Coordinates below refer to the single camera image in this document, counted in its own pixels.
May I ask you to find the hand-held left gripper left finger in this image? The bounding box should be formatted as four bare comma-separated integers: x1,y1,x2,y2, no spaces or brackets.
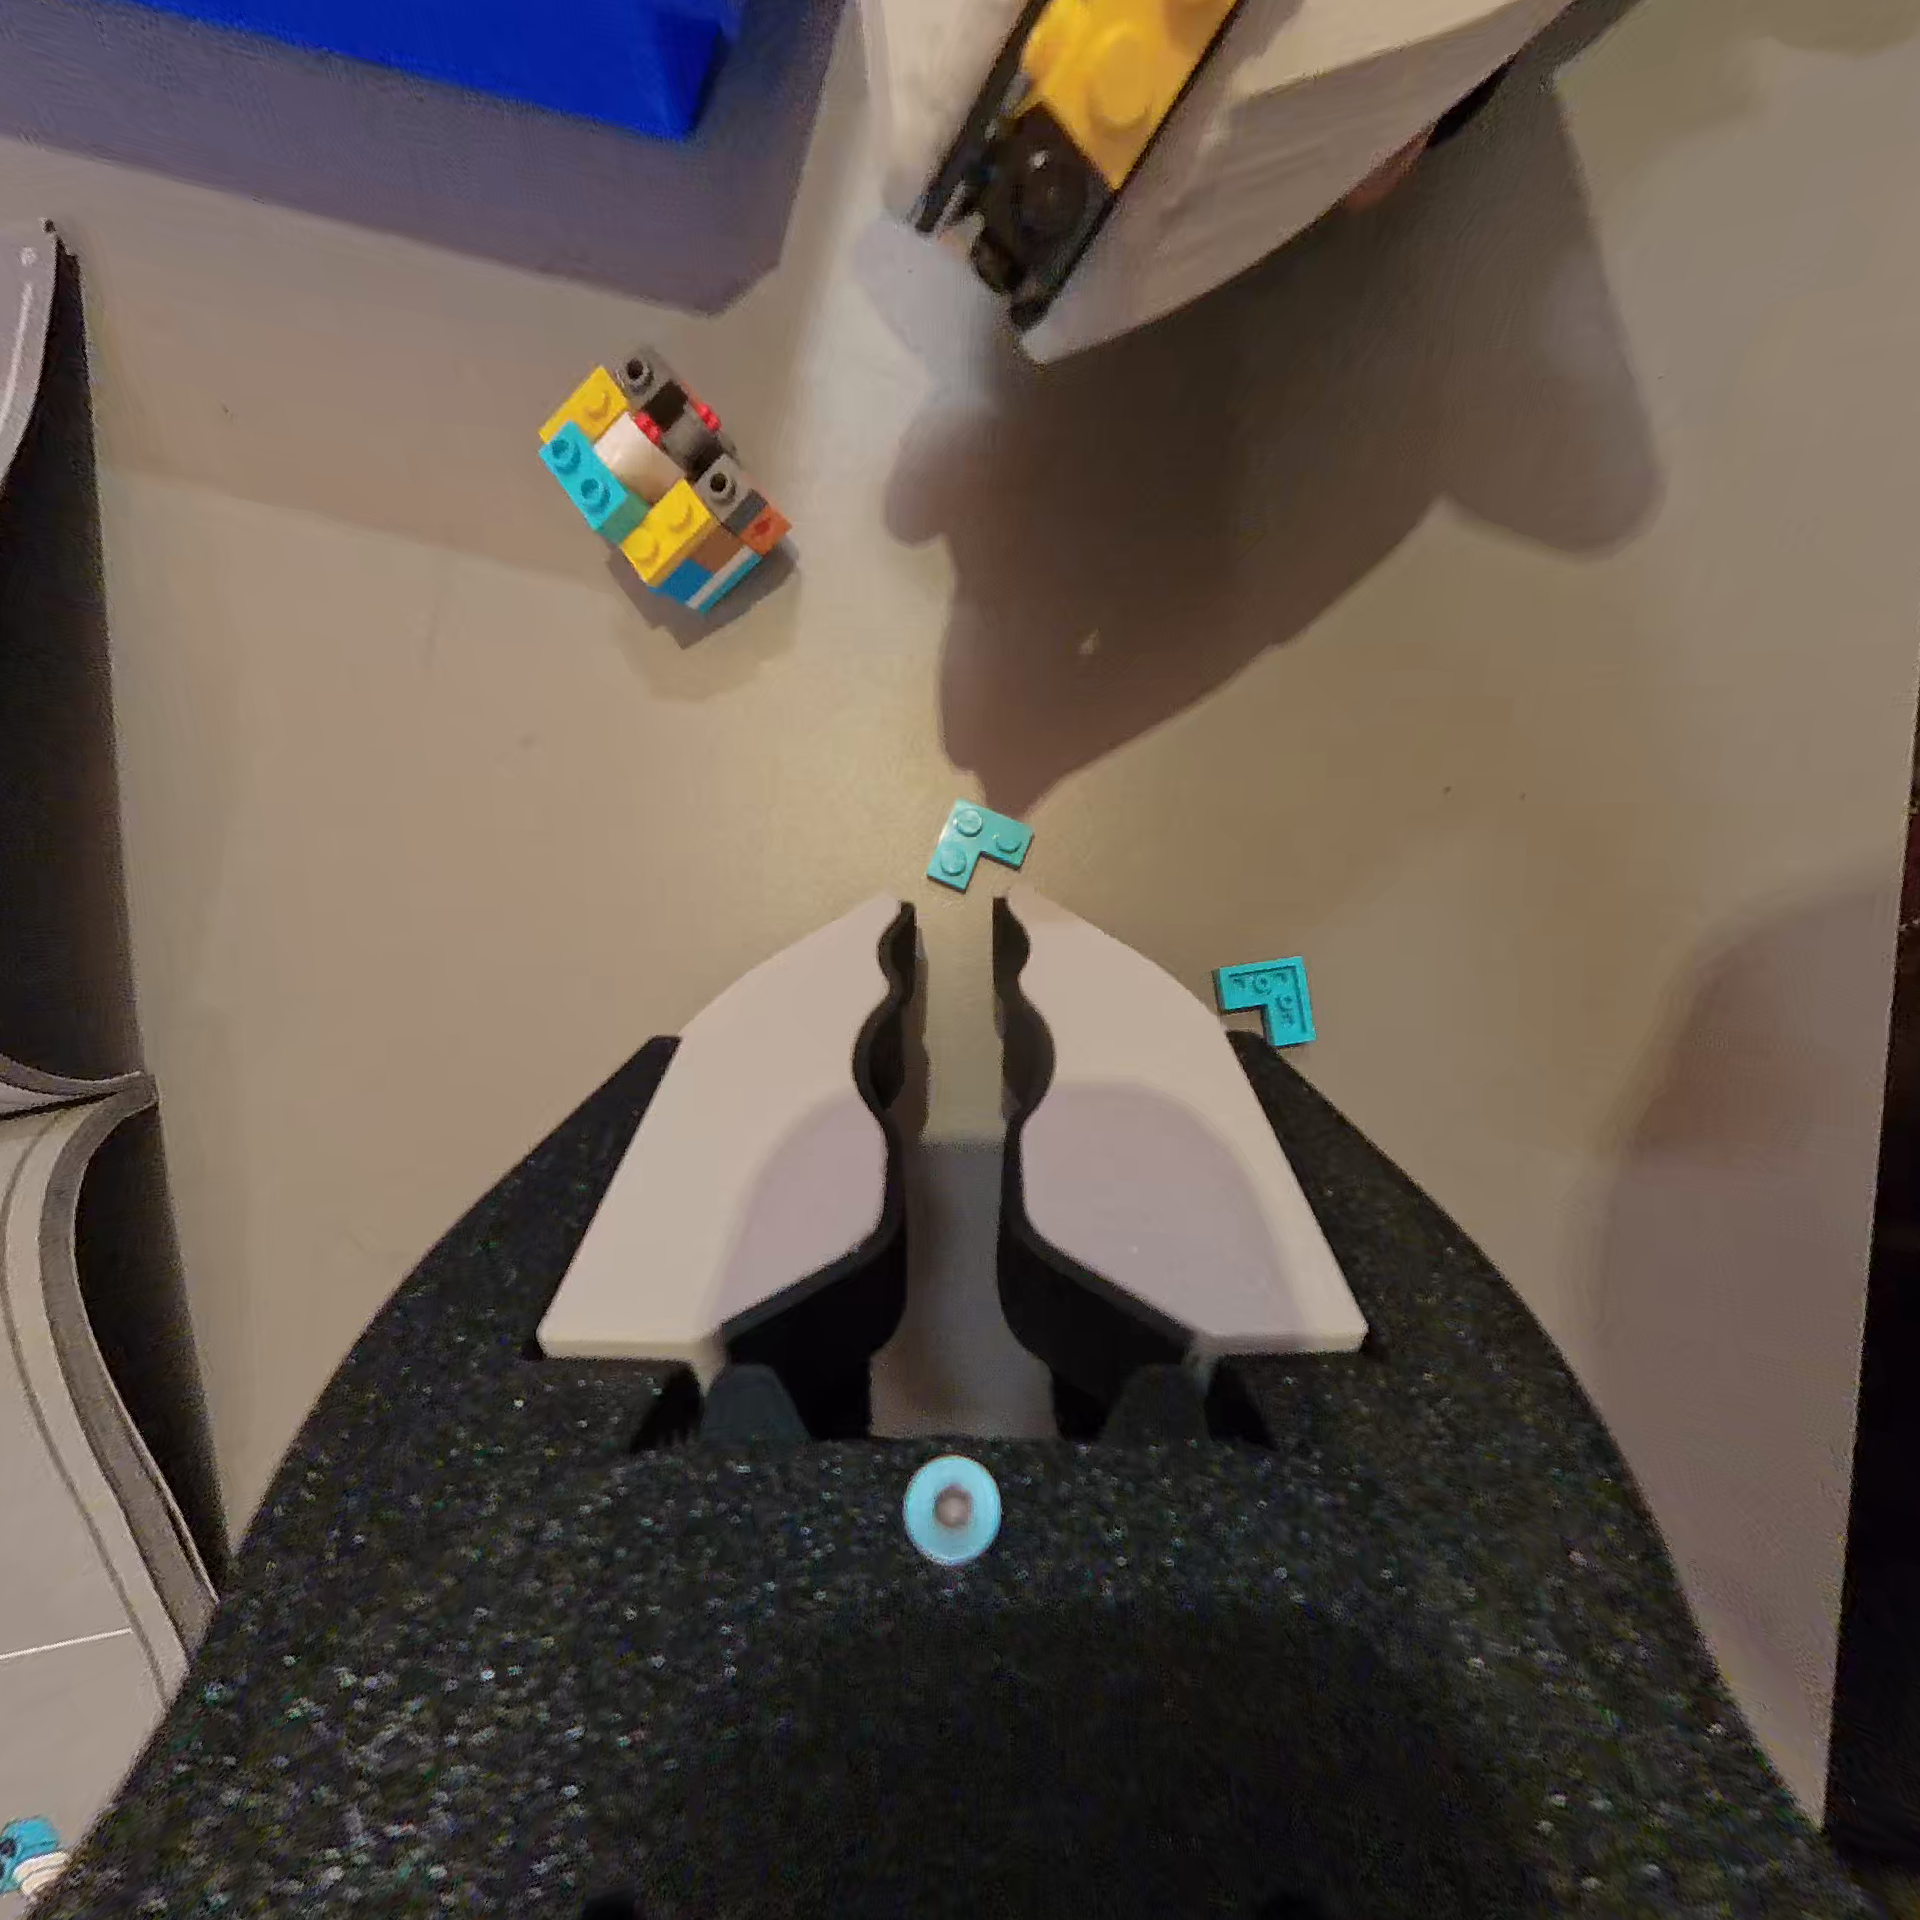
536,896,921,1398

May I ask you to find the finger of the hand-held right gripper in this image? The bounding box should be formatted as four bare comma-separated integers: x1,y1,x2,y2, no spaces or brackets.
1031,0,1579,366
862,0,1052,226

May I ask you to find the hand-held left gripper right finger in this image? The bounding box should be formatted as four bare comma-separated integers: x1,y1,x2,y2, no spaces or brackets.
992,896,1369,1398

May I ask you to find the yellow and black brick assembly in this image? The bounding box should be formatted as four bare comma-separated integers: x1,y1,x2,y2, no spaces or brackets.
912,0,1247,330

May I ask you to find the teal corner plate brick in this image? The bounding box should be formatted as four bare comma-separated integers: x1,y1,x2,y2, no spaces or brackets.
1212,957,1313,1047
925,801,1037,896

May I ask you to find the multicoloured brick model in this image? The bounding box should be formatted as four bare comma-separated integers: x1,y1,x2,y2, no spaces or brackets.
536,349,793,616

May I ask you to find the blue storage bin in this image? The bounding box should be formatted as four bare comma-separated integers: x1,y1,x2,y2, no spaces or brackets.
128,0,846,146

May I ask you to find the brick instruction booklet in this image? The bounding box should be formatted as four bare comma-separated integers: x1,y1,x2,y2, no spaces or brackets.
0,218,232,1667

